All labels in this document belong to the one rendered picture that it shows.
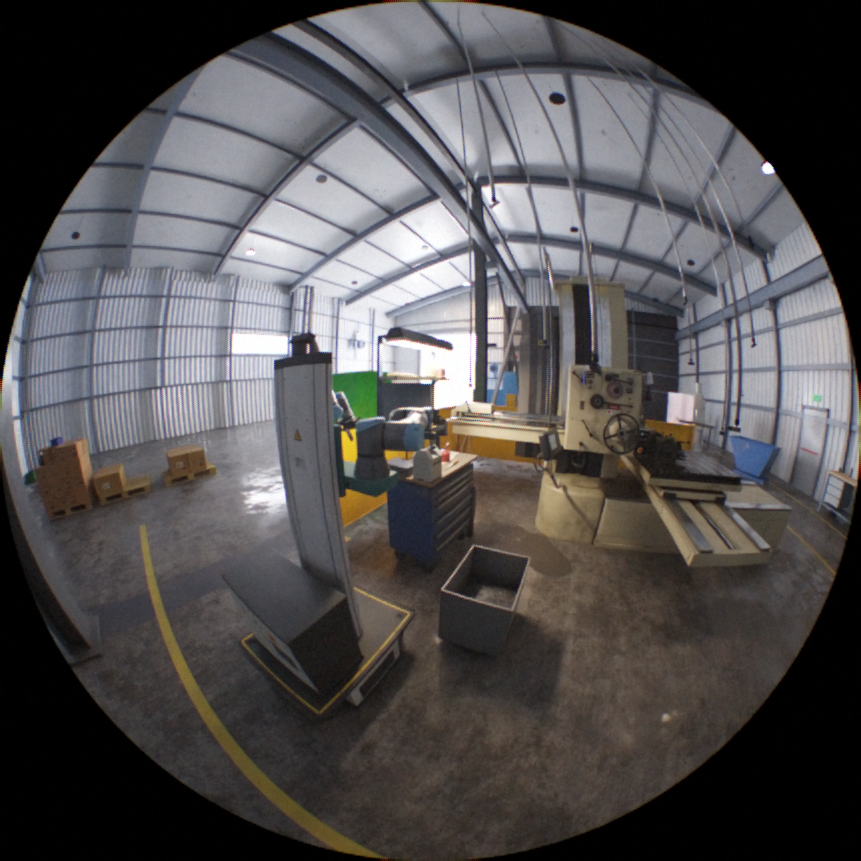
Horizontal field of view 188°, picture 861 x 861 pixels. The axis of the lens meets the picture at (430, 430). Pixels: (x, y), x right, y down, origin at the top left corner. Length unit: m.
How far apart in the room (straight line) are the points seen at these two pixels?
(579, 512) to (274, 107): 9.75
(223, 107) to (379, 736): 9.71
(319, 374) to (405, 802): 1.96
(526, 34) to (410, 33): 2.11
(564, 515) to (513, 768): 2.44
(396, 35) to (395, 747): 9.01
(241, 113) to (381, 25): 3.64
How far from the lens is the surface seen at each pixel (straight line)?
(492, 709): 1.79
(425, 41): 7.40
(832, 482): 8.15
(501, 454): 5.39
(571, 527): 3.11
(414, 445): 0.97
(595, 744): 1.89
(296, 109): 8.34
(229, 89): 8.32
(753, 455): 8.57
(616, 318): 3.52
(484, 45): 7.26
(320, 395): 0.96
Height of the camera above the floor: 1.66
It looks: 10 degrees down
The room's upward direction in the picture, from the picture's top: 1 degrees clockwise
